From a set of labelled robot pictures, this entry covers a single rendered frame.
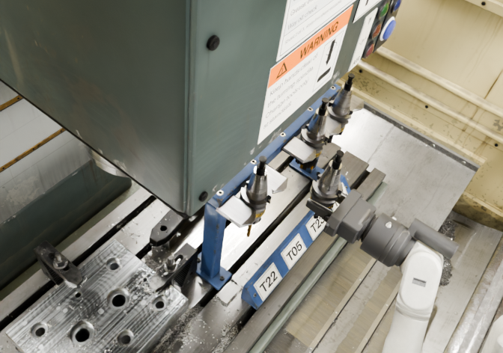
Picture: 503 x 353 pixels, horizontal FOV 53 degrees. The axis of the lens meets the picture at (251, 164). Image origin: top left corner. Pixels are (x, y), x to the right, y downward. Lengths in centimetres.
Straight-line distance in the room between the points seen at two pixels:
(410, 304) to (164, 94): 73
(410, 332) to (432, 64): 86
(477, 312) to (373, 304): 27
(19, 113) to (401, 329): 92
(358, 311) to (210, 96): 114
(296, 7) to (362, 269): 116
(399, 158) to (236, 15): 141
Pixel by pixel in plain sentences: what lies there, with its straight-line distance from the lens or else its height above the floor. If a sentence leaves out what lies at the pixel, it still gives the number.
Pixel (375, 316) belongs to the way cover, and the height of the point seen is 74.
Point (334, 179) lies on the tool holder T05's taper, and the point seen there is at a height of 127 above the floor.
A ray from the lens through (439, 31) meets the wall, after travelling 157.
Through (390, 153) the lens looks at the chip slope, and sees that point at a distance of 175.
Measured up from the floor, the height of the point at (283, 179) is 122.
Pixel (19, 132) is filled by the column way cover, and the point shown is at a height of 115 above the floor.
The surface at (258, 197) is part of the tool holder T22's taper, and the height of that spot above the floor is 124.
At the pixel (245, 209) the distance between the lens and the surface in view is 98.
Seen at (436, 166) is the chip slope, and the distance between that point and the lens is 175.
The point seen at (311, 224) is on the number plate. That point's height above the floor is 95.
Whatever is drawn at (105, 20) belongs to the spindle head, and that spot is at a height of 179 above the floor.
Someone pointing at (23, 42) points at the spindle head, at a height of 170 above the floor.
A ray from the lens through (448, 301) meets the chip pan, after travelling 168.
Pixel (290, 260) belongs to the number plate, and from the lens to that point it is 127.
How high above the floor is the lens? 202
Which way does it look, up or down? 50 degrees down
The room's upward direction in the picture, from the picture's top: 10 degrees clockwise
